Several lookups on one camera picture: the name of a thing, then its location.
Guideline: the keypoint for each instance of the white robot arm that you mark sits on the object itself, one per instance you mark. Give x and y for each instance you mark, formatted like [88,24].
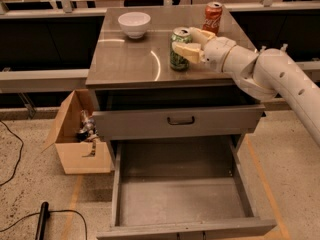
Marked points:
[262,75]

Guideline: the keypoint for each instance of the black power strip with cable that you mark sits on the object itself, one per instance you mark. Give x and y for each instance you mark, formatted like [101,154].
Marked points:
[42,216]

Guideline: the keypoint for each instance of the white ceramic bowl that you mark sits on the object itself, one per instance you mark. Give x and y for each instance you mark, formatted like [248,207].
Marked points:
[134,24]

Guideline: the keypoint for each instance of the closed grey top drawer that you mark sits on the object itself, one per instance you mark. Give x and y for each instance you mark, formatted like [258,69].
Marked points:
[171,123]

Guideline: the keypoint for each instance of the grey cabinet with counter top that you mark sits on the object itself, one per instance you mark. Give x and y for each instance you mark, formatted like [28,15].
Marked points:
[135,74]

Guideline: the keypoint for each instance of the cardboard box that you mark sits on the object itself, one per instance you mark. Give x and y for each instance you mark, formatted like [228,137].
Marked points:
[77,157]

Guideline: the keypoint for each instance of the small clear pump bottle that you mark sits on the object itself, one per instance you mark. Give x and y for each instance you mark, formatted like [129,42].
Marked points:
[263,48]

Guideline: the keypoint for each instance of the green soda can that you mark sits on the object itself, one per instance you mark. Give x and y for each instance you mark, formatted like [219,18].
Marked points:
[177,62]

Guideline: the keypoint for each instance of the open grey middle drawer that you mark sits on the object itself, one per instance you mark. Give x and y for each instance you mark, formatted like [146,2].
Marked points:
[181,189]

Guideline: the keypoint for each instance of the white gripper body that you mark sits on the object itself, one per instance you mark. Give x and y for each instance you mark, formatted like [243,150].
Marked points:
[216,53]

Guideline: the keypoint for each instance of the red cola can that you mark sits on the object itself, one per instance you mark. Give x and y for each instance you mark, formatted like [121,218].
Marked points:
[213,13]

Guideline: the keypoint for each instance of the clear sanitizer pump bottle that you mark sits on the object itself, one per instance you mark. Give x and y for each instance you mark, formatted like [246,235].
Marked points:
[284,47]

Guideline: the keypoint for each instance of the crumpled items in box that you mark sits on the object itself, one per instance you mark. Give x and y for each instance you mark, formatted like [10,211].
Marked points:
[87,132]

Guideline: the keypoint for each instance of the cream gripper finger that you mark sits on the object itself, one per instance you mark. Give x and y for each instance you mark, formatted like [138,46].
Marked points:
[190,51]
[201,36]

